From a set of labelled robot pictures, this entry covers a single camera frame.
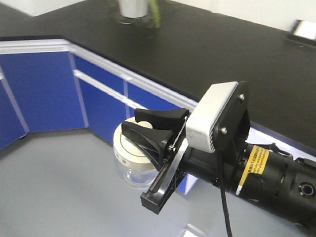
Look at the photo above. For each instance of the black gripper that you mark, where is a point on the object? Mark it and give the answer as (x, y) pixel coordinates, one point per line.
(218, 168)

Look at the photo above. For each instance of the floor socket box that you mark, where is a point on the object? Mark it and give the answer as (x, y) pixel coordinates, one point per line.
(192, 231)

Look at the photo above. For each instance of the glass jar with cream lid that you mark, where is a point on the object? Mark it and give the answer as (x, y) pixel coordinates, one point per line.
(131, 163)

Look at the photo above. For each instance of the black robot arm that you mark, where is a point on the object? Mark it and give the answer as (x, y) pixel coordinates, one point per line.
(263, 175)

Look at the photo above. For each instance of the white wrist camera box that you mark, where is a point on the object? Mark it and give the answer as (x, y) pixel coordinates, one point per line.
(200, 124)

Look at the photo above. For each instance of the black bench power socket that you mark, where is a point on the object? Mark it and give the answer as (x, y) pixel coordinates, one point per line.
(303, 32)

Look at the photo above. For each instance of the potted green plant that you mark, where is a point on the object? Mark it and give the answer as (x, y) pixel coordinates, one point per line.
(132, 11)

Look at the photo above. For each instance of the blue lab bench cabinets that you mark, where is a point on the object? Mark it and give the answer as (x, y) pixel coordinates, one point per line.
(52, 84)

